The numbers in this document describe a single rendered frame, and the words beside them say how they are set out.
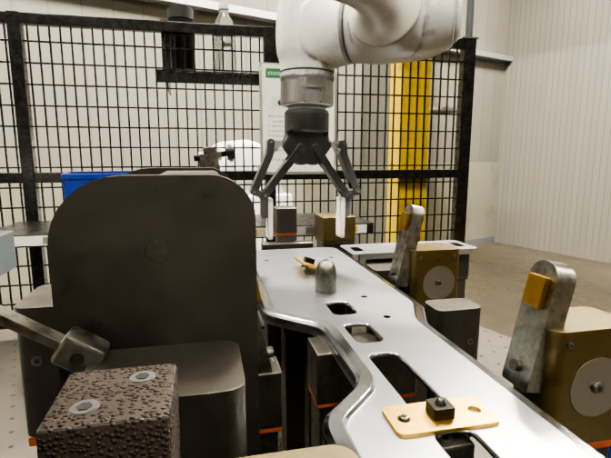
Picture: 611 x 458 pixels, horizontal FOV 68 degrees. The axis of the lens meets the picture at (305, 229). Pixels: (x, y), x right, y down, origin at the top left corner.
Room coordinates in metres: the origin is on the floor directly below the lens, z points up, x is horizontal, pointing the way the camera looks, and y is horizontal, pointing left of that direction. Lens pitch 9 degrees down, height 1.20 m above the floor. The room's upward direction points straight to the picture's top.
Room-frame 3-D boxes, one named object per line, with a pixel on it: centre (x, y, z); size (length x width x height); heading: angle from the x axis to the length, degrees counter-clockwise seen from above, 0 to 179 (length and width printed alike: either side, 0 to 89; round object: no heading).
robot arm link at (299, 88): (0.78, 0.00, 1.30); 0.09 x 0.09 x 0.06
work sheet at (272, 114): (1.34, 0.02, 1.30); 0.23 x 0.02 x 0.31; 103
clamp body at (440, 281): (0.77, -0.23, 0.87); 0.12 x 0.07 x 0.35; 103
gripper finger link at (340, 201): (0.79, -0.06, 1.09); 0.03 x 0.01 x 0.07; 13
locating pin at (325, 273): (0.66, -0.03, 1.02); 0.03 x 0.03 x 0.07
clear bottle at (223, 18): (1.39, 0.24, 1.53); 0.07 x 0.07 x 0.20
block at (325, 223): (1.08, -0.07, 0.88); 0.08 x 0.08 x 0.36; 13
